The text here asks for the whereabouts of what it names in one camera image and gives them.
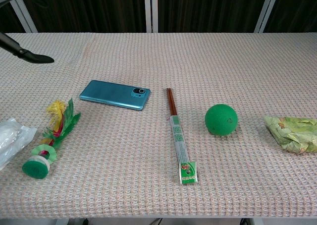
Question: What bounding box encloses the green foam ball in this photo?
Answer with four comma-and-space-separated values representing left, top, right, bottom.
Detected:
204, 103, 239, 137

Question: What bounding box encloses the dark pleated curtain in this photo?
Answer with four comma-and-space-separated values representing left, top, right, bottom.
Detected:
0, 0, 317, 34

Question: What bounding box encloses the brown wooden chopstick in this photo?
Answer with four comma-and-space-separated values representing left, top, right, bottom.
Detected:
166, 88, 174, 117
168, 87, 177, 117

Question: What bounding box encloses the blue-backed smartphone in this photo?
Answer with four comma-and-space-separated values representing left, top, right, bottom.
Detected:
79, 80, 152, 112

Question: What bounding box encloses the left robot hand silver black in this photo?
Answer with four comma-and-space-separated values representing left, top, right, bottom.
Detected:
0, 0, 55, 64

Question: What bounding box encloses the green yellow feather shuttlecock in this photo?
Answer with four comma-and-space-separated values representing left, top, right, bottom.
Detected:
21, 98, 82, 180

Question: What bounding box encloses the light green snack bag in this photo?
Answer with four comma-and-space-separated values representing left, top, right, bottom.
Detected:
263, 115, 317, 155

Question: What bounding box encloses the clear plastic bag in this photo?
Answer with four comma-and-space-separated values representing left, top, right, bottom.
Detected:
0, 117, 38, 171

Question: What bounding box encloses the white upright frame post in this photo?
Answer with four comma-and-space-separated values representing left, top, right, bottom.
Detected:
144, 0, 159, 33

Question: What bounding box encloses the beige waffle table cloth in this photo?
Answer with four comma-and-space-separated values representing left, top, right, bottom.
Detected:
0, 32, 317, 220

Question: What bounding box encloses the white slanted frame post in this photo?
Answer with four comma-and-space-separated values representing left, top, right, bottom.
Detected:
254, 0, 282, 33
9, 0, 38, 33

